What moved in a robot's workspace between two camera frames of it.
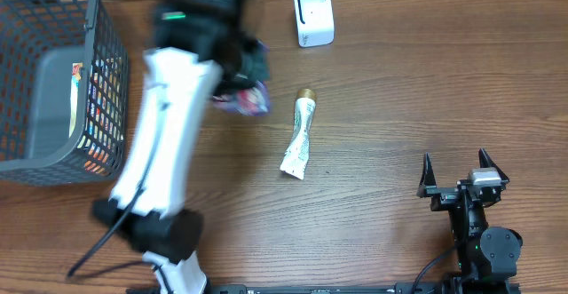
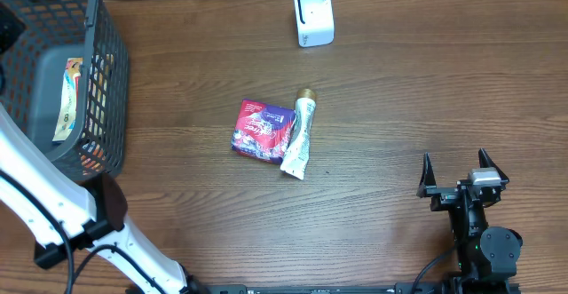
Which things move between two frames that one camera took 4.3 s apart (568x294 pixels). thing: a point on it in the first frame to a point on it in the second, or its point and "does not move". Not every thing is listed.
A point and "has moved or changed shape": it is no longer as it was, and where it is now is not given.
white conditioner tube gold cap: (297, 150) does not move
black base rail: (326, 289) does not move
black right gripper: (443, 196) does not move
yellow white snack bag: (75, 75) has moved or changed shape
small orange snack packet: (103, 126) has moved or changed shape
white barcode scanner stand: (313, 15) does not move
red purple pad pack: (253, 101) to (262, 131)
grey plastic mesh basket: (64, 79) does not move
